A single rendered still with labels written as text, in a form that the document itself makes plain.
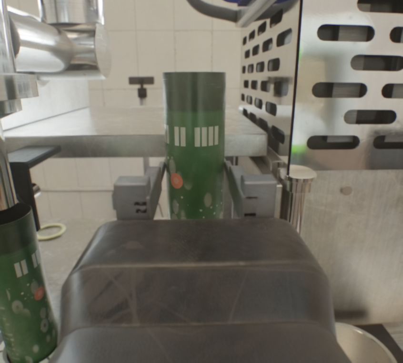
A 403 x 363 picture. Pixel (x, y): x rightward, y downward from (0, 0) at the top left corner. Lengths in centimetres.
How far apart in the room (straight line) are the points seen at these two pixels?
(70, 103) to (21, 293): 30
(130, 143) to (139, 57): 142
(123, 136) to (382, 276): 26
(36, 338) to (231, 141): 19
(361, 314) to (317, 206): 15
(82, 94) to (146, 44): 118
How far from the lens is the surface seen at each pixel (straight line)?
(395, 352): 34
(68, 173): 188
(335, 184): 24
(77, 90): 48
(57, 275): 43
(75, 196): 192
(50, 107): 40
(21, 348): 23
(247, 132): 25
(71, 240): 50
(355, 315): 36
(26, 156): 24
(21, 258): 19
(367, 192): 26
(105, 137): 25
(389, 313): 38
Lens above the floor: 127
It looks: 16 degrees down
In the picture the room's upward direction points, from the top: straight up
